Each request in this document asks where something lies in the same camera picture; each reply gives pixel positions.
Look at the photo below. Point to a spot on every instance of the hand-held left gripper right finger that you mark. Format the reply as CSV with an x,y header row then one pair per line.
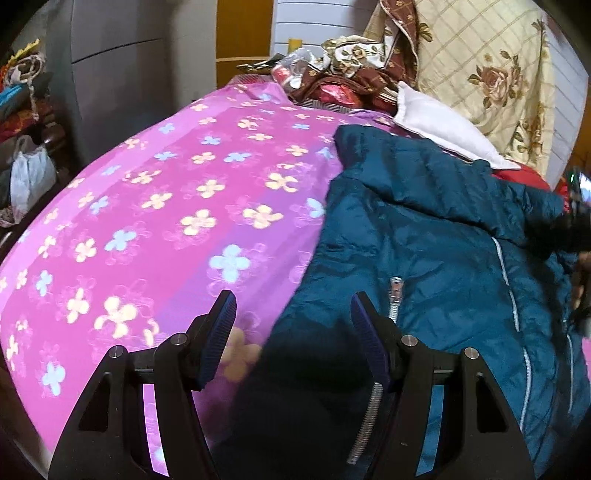
x,y
369,341

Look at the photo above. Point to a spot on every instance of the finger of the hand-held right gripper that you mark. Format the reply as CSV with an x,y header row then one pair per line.
x,y
554,233

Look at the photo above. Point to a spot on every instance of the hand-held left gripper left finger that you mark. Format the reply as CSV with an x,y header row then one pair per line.
x,y
217,341

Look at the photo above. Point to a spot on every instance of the teal quilted jacket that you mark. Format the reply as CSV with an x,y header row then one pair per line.
x,y
438,221

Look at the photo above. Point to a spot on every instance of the pile of colourful clothes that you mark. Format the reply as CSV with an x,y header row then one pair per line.
x,y
25,106

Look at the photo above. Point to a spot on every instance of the red cloth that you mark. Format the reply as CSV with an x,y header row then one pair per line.
x,y
521,177

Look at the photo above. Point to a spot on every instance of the pink floral bedsheet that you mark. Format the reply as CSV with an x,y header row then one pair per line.
x,y
152,207

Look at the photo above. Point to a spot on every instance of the white pillow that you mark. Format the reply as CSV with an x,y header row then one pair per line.
x,y
443,124

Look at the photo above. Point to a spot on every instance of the cream floral quilt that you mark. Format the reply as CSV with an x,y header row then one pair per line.
x,y
494,69

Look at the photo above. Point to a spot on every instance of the white plastic bag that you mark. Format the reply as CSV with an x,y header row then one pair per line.
x,y
30,177

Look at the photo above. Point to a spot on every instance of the red shiny package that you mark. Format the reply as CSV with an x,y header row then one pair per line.
x,y
334,94

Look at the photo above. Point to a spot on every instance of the brown floral blanket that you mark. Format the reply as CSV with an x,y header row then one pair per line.
x,y
364,55

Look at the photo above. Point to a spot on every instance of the clear plastic bag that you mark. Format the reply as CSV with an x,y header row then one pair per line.
x,y
295,64

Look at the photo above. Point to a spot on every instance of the grey wardrobe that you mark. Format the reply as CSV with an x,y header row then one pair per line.
x,y
120,69

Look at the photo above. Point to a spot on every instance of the orange wooden door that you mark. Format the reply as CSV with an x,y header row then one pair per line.
x,y
244,30

